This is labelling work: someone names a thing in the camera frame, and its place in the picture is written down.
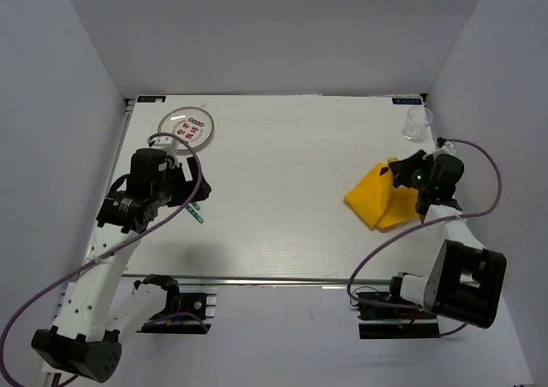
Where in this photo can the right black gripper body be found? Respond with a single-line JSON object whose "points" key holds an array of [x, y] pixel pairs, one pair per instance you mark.
{"points": [[423, 169]]}

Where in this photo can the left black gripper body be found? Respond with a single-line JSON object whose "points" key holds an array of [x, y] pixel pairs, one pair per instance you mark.
{"points": [[170, 192]]}

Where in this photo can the yellow printed cloth napkin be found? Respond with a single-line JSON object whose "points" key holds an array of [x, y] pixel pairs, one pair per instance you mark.
{"points": [[378, 203]]}

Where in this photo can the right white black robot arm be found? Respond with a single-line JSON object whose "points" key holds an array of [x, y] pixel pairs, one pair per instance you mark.
{"points": [[466, 280]]}

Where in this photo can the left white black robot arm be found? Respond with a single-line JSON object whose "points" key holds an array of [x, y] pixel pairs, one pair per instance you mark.
{"points": [[87, 336]]}

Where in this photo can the clear drinking glass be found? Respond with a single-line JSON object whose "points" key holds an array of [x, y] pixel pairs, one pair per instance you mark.
{"points": [[418, 120]]}

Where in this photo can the white plate with red characters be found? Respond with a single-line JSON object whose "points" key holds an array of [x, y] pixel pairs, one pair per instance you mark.
{"points": [[192, 124]]}

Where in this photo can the right black corner label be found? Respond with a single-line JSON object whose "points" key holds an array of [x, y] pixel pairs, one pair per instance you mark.
{"points": [[407, 101]]}

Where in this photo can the black corner label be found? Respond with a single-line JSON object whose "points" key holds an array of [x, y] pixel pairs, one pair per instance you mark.
{"points": [[407, 101], [151, 99]]}

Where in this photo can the left black corner label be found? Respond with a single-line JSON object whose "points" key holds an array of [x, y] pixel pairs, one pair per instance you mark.
{"points": [[151, 99]]}

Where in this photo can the knife with green patterned handle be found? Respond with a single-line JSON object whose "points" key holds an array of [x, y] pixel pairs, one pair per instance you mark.
{"points": [[194, 214]]}

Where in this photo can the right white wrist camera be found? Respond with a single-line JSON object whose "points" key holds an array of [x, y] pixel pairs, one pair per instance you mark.
{"points": [[445, 146]]}

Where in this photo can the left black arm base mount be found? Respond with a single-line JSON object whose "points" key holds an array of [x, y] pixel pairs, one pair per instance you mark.
{"points": [[194, 315]]}

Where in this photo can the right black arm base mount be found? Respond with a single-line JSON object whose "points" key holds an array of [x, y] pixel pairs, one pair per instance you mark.
{"points": [[389, 323]]}

